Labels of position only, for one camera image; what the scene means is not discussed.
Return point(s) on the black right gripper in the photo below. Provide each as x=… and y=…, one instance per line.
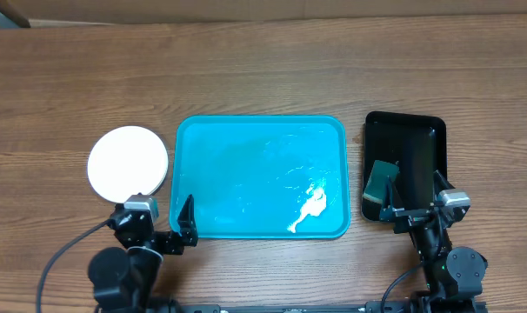
x=410, y=217

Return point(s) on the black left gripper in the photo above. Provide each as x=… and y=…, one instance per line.
x=176, y=243

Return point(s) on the green yellow sponge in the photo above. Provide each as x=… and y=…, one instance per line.
x=376, y=187

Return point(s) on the white plate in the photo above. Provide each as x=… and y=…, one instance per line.
x=126, y=161

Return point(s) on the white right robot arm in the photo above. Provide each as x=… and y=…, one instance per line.
x=453, y=275

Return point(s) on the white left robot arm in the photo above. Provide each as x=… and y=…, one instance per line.
x=123, y=278

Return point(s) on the black plastic tray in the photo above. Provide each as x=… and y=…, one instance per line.
x=416, y=144

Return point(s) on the teal plastic tray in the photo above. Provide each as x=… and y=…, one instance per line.
x=249, y=175

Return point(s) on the white foam blob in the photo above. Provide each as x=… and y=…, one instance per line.
x=313, y=206

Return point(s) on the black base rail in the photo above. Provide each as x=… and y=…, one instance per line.
x=289, y=308

